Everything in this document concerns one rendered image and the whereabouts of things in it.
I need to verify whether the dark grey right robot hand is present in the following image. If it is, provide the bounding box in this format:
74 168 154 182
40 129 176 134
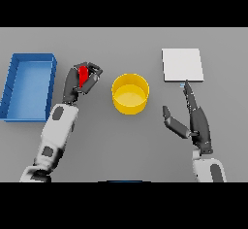
162 79 214 156

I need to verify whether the red beaker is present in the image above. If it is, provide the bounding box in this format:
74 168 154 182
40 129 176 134
77 65 90 88

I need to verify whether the pale square measuring scale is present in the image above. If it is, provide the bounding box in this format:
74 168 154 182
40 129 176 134
161 48 205 83

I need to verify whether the blue tray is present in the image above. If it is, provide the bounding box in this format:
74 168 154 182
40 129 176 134
0 52 58 123

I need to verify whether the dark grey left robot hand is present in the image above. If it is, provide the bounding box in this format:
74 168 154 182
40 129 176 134
61 61 104 107

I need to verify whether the yellow bowl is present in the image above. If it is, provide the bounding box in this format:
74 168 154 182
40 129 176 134
110 73 150 115

